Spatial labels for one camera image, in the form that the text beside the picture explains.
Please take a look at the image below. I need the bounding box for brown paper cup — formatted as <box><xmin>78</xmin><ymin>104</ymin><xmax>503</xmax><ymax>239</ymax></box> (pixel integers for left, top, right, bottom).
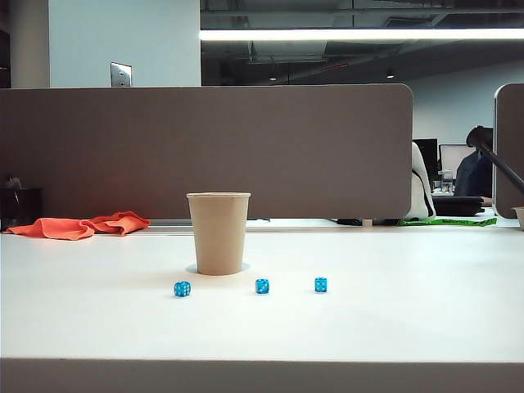
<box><xmin>186</xmin><ymin>192</ymin><xmax>251</xmax><ymax>277</ymax></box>

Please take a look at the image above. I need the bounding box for brown desk divider panel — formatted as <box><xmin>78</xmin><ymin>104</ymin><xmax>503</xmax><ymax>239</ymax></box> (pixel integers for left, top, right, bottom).
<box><xmin>0</xmin><ymin>84</ymin><xmax>414</xmax><ymax>220</ymax></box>
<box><xmin>493</xmin><ymin>83</ymin><xmax>524</xmax><ymax>220</ymax></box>

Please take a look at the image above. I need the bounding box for white chair back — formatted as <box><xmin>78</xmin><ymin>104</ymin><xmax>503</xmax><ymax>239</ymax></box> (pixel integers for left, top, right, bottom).
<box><xmin>410</xmin><ymin>141</ymin><xmax>437</xmax><ymax>219</ymax></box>

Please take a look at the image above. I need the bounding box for black monitor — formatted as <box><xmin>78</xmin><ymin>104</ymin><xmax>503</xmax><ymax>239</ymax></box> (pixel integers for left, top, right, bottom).
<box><xmin>413</xmin><ymin>138</ymin><xmax>439</xmax><ymax>173</ymax></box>

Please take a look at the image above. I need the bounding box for clear drinking glass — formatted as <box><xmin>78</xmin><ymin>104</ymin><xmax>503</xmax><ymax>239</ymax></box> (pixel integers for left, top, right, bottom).
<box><xmin>438</xmin><ymin>169</ymin><xmax>456</xmax><ymax>193</ymax></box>

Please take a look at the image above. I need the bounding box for green tape strip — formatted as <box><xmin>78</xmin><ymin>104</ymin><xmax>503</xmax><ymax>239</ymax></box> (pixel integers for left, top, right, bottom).
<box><xmin>397</xmin><ymin>216</ymin><xmax>499</xmax><ymax>228</ymax></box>

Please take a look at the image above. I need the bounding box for white lit monitor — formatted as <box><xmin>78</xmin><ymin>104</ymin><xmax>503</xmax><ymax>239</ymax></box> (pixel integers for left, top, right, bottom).
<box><xmin>438</xmin><ymin>143</ymin><xmax>476</xmax><ymax>171</ymax></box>

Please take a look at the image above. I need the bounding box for black bag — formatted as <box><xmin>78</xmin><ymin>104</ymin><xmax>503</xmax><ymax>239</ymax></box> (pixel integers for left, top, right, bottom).
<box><xmin>431</xmin><ymin>195</ymin><xmax>486</xmax><ymax>217</ymax></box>

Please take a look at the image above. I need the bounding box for orange cloth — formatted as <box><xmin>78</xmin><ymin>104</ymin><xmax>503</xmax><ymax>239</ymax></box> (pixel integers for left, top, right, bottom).
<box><xmin>4</xmin><ymin>210</ymin><xmax>151</xmax><ymax>242</ymax></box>

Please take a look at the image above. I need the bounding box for seated person blue shirt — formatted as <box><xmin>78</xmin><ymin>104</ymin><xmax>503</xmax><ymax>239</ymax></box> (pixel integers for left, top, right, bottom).
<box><xmin>454</xmin><ymin>125</ymin><xmax>495</xmax><ymax>206</ymax></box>

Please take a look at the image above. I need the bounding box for black mesh pen holder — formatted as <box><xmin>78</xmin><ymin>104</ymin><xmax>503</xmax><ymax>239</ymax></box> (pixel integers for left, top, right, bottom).
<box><xmin>0</xmin><ymin>187</ymin><xmax>44</xmax><ymax>231</ymax></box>

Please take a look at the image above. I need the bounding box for black pole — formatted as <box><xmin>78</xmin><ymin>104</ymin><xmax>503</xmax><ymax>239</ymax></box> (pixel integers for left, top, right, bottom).
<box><xmin>474</xmin><ymin>141</ymin><xmax>524</xmax><ymax>187</ymax></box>

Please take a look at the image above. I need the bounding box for metal wall outlet plate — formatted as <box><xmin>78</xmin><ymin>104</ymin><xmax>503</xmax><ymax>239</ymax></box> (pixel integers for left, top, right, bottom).
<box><xmin>110</xmin><ymin>61</ymin><xmax>133</xmax><ymax>88</ymax></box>

